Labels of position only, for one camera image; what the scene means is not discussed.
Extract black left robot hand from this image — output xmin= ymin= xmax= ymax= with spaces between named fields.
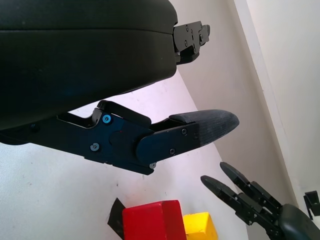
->
xmin=0 ymin=0 xmax=241 ymax=176

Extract red wooden block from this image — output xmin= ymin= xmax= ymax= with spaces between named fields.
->
xmin=122 ymin=199 xmax=187 ymax=240

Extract dark object beside table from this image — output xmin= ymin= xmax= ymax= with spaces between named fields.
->
xmin=303 ymin=190 xmax=319 ymax=221

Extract black tape strip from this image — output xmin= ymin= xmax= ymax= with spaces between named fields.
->
xmin=107 ymin=197 xmax=129 ymax=240

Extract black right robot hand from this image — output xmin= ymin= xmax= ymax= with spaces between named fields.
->
xmin=200 ymin=161 xmax=320 ymax=240

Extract yellow wooden block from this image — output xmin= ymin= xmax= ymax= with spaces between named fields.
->
xmin=182 ymin=211 xmax=218 ymax=240

